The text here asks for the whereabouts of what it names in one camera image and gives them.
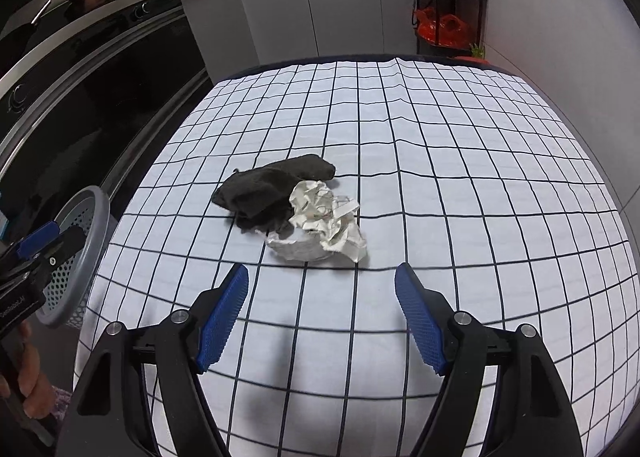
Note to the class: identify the grey perforated plastic basket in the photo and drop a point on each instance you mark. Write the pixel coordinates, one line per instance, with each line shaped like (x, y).
(97, 217)

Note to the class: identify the green plant sprout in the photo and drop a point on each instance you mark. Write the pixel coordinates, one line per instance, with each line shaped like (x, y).
(477, 50)

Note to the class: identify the black built-in oven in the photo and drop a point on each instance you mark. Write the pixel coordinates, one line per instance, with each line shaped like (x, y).
(100, 112)

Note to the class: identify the white paper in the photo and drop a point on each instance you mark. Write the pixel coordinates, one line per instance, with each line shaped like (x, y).
(312, 202)

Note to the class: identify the person's left hand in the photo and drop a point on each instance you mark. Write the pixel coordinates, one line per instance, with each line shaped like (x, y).
(39, 397)

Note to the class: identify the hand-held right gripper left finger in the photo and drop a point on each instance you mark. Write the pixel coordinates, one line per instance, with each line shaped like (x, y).
(225, 322)

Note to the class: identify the red plastic bag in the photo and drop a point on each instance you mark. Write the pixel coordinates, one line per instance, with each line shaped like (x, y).
(442, 27)

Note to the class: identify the grey kitchen cabinets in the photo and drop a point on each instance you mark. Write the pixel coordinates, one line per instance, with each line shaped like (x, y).
(310, 12)

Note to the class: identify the person's floral clothing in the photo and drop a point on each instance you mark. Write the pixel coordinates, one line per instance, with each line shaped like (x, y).
(62, 404)

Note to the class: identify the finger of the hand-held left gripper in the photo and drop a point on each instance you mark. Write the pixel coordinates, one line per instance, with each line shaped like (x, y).
(67, 242)
(35, 238)

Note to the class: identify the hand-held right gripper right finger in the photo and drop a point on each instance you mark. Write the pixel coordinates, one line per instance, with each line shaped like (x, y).
(417, 322)

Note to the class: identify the white black checked tablecloth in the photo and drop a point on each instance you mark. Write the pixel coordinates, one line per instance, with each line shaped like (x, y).
(450, 162)

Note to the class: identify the black cloth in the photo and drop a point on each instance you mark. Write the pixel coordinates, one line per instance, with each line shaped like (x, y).
(260, 187)

